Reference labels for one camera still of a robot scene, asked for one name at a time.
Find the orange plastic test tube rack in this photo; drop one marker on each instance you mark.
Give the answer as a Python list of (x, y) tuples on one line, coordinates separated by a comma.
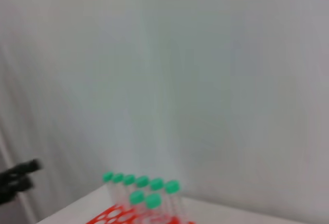
[(108, 215)]

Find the green capped clear test tube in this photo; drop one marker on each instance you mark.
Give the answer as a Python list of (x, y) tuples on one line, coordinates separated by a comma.
[(142, 181), (108, 177), (153, 200), (136, 197), (172, 186), (118, 178), (129, 179), (156, 184)]

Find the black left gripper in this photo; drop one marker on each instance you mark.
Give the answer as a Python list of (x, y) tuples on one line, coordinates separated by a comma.
[(5, 188)]

